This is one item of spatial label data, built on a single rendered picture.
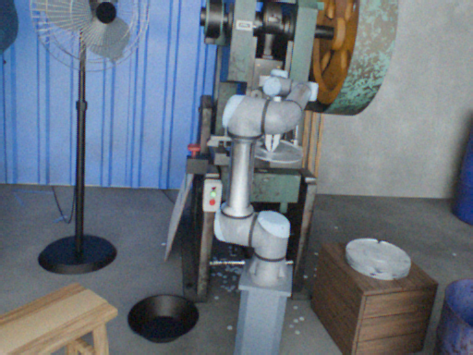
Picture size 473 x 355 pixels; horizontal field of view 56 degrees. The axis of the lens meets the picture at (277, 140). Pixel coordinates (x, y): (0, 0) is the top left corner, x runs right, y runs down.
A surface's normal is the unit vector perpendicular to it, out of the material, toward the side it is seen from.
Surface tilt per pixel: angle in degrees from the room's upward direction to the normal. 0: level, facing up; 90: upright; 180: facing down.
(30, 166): 90
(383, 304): 90
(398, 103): 90
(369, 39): 92
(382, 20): 80
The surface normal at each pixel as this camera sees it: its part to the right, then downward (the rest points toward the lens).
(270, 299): -0.07, 0.24
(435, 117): 0.22, 0.27
